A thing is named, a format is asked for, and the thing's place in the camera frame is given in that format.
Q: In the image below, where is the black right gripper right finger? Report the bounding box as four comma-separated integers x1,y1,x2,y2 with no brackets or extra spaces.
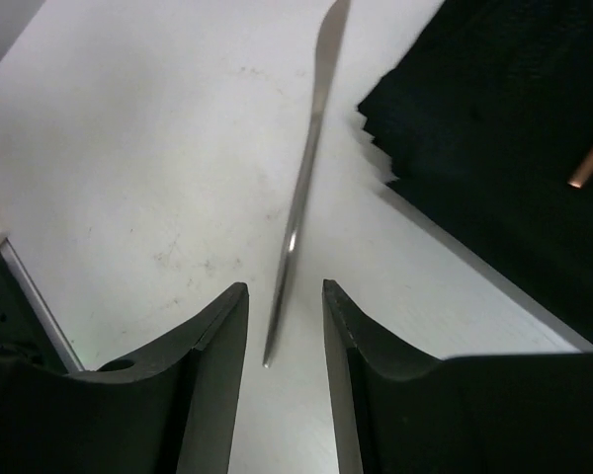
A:
322,280,593,473

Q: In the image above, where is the black cloth placemat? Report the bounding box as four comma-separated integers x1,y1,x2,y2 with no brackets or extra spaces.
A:
358,1,593,344

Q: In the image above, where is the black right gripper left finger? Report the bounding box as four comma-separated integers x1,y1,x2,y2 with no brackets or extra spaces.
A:
0,282,249,473

